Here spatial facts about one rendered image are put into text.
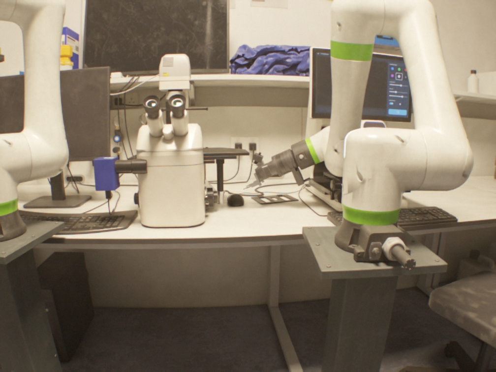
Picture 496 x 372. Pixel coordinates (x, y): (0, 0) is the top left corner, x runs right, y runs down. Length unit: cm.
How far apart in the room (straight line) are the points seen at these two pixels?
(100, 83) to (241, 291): 134
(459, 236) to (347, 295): 183
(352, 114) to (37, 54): 85
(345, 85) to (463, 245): 185
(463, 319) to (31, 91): 144
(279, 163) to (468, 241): 176
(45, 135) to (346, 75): 80
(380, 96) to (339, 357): 97
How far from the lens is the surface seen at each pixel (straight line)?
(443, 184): 74
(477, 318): 121
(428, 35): 89
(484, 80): 241
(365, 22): 89
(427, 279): 231
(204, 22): 168
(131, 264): 195
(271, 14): 199
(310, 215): 113
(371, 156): 65
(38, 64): 96
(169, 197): 97
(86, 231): 102
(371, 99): 137
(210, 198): 112
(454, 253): 253
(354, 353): 83
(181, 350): 170
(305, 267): 199
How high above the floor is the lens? 106
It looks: 11 degrees down
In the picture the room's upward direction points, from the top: straight up
